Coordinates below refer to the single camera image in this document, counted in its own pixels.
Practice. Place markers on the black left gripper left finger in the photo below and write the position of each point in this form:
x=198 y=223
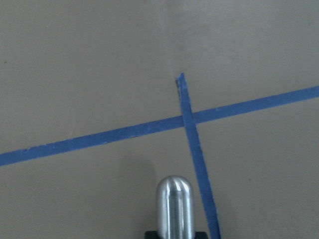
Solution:
x=151 y=235

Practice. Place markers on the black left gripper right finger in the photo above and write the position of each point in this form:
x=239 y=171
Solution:
x=201 y=235

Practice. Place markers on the black capped metal tube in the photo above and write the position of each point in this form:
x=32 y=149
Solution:
x=175 y=208

